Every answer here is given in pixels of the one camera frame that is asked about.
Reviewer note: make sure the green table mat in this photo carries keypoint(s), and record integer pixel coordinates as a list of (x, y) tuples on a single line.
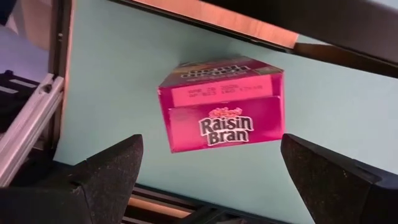
[(109, 93)]

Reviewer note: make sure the pink Raisin Bran cereal box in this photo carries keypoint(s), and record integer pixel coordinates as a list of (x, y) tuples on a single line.
[(222, 104)]

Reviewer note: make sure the wooden shelf with black legs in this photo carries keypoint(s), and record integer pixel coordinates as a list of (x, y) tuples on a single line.
[(233, 23)]

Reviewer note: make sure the silver aluminium extrusion bar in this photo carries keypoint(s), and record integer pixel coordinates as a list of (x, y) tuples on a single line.
[(28, 130)]

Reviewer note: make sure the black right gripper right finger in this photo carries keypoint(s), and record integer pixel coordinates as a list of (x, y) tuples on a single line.
[(335, 193)]

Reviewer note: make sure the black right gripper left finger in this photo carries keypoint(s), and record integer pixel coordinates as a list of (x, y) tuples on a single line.
[(105, 183)]

